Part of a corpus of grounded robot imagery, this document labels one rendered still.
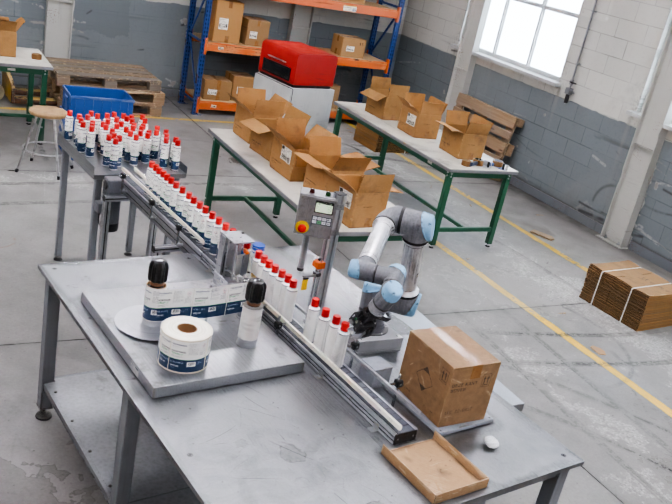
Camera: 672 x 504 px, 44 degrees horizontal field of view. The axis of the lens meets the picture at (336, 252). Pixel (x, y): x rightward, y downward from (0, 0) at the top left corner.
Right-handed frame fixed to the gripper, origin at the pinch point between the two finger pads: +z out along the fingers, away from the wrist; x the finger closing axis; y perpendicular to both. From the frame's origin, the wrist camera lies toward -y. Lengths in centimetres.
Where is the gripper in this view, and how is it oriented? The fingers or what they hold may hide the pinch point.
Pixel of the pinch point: (356, 335)
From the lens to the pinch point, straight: 333.5
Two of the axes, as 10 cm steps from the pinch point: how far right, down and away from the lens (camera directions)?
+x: 3.7, 8.1, -4.6
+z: -4.5, 5.8, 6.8
